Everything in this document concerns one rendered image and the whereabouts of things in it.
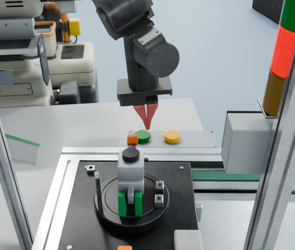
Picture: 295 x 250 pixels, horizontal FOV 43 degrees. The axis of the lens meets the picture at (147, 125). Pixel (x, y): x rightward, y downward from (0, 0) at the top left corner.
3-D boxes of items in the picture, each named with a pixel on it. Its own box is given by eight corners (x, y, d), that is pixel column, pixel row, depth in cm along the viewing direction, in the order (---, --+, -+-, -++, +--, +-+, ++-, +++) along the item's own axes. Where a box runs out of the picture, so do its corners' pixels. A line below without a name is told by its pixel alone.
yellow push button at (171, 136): (163, 136, 90) (163, 129, 89) (180, 136, 90) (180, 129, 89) (163, 146, 87) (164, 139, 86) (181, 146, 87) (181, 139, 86)
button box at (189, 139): (129, 148, 95) (128, 128, 91) (211, 149, 95) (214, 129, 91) (127, 166, 89) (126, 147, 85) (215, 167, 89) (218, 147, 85)
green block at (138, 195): (135, 211, 66) (134, 191, 63) (142, 211, 66) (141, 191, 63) (134, 217, 65) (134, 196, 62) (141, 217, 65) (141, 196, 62)
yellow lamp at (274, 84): (257, 97, 46) (264, 60, 43) (298, 97, 46) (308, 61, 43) (267, 120, 42) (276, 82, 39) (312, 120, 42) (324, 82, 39)
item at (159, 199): (154, 200, 68) (154, 194, 67) (163, 200, 68) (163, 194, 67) (154, 208, 67) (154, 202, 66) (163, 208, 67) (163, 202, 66)
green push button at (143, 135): (134, 135, 90) (134, 129, 89) (150, 136, 90) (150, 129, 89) (133, 146, 87) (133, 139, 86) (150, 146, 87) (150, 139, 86)
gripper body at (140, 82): (173, 97, 68) (171, 60, 65) (117, 103, 68) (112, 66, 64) (169, 83, 74) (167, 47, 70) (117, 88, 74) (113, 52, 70)
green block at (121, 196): (119, 211, 66) (118, 191, 63) (126, 211, 66) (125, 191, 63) (118, 217, 65) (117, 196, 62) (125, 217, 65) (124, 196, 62)
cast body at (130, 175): (120, 170, 70) (118, 141, 66) (144, 170, 70) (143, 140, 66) (117, 204, 63) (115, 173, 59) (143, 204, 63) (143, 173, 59)
